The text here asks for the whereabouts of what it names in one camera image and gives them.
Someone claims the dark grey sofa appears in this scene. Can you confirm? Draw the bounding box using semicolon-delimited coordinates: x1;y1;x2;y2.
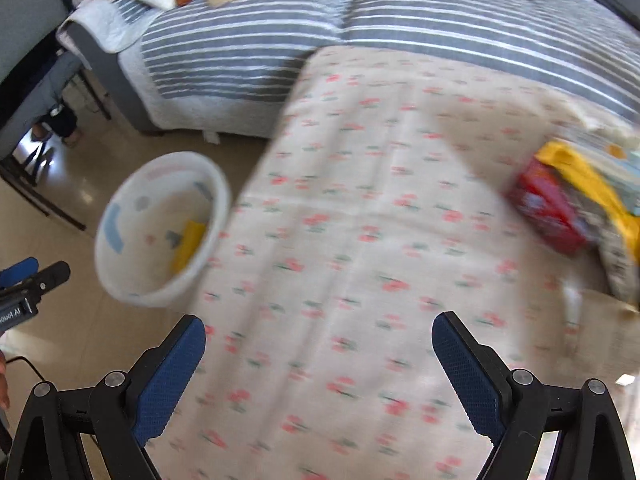
64;0;640;134

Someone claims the yellow green sponge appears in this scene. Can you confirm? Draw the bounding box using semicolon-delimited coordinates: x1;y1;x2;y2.
171;220;206;275

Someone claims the striped grey quilt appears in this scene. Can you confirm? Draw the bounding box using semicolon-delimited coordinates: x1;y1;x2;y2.
55;0;640;141

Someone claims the white patterned trash bin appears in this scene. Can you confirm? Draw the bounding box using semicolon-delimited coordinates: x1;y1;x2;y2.
94;152;231;308

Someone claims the red drink can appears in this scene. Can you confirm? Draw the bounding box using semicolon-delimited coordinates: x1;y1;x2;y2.
506;157;592;257

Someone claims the yellow snack wrapper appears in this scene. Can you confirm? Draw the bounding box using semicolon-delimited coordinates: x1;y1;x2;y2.
534;140;639;263

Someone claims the grey black chair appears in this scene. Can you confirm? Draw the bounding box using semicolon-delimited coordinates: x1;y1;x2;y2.
1;0;111;231

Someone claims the cherry print tablecloth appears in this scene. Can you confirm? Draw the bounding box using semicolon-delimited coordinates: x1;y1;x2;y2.
148;47;639;479

